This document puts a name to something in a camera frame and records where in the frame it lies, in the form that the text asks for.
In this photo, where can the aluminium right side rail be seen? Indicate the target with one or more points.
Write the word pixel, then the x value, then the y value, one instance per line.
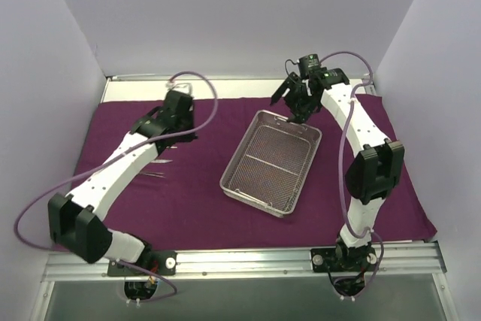
pixel 369 86

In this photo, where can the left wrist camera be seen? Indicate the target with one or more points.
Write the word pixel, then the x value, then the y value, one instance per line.
pixel 177 103

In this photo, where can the metal mesh instrument tray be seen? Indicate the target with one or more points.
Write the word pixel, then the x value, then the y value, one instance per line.
pixel 270 165

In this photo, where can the silver surgical scissors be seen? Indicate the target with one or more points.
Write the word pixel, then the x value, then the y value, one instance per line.
pixel 161 161

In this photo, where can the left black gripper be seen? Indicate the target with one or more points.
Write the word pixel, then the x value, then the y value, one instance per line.
pixel 182 134

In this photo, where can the aluminium rail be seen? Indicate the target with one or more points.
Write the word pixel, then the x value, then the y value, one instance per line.
pixel 369 86
pixel 397 258

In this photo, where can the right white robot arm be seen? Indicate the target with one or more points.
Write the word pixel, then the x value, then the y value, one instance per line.
pixel 369 162

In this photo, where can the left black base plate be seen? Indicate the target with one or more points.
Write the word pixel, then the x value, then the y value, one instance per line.
pixel 161 262

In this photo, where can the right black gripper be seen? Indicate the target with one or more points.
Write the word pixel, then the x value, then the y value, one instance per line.
pixel 297 96

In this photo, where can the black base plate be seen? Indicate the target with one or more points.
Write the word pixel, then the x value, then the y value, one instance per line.
pixel 335 260
pixel 161 262

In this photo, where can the silver tweezers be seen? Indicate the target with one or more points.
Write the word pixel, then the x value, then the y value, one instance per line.
pixel 152 174

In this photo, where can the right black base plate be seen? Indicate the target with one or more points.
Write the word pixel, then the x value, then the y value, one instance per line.
pixel 335 260

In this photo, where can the aluminium front rail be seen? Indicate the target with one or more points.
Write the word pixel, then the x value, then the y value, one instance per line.
pixel 397 258

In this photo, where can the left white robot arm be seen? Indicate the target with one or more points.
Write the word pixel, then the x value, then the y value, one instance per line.
pixel 76 219

